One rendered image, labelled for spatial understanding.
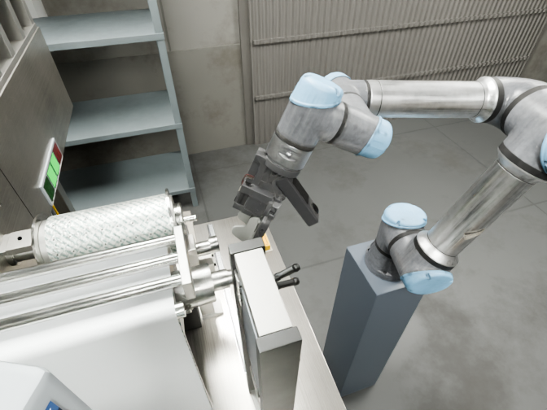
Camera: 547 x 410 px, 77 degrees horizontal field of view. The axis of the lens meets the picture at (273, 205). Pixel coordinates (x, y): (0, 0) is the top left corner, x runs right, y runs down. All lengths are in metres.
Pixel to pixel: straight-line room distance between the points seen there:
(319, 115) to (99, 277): 0.39
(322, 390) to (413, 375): 1.13
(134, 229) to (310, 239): 1.78
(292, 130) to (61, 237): 0.49
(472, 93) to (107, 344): 0.77
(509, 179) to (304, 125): 0.45
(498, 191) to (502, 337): 1.59
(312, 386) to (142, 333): 0.59
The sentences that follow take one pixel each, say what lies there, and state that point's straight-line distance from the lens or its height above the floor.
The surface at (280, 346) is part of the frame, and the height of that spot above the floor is 1.44.
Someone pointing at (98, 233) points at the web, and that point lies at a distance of 0.77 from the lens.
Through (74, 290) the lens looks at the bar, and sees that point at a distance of 0.51.
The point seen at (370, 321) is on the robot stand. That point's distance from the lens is 1.26.
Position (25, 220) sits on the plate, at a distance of 0.99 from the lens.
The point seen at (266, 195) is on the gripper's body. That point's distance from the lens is 0.63.
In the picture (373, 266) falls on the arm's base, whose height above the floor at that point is 0.93.
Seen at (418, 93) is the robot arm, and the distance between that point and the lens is 0.78.
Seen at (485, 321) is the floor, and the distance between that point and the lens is 2.37.
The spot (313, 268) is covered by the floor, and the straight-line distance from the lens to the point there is 2.26.
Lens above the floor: 1.81
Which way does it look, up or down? 43 degrees down
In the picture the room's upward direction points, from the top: straight up
